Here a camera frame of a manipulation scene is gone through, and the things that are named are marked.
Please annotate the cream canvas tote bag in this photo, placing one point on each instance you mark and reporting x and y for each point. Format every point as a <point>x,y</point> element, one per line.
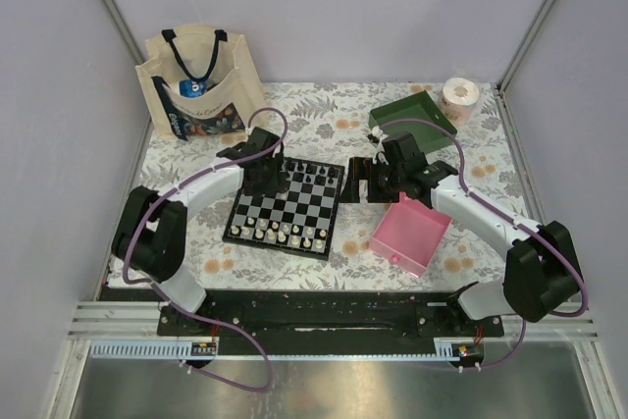
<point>199,52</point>

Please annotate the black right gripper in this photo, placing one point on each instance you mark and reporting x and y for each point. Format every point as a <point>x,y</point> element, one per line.
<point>360,169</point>

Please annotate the pink plastic tray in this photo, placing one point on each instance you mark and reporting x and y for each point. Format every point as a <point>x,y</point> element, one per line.
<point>409,235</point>

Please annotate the blue white packet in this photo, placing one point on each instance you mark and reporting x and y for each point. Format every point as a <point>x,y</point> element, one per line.
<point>192,89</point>

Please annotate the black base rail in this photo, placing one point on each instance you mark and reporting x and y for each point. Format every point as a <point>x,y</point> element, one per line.
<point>337,315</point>

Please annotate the floral table cloth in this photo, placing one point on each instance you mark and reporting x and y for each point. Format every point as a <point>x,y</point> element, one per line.
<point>329,122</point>

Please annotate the black white chess board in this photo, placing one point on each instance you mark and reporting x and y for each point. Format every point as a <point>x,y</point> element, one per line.
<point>300,220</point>

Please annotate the toilet paper roll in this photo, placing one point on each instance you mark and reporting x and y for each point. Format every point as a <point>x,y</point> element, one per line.
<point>458,99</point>

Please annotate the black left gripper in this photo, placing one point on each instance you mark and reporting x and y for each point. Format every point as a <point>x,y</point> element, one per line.
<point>278,182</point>

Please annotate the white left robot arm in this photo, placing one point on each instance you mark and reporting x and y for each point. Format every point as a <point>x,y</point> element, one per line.
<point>150,237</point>

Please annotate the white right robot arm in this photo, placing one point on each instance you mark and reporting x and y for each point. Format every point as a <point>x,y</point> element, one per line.
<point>541,266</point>

